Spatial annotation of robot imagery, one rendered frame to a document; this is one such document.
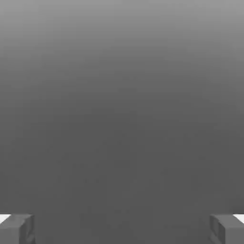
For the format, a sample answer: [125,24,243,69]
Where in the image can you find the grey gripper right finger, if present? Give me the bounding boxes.
[209,213,244,244]

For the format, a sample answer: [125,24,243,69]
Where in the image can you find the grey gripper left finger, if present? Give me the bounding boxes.
[0,213,36,244]

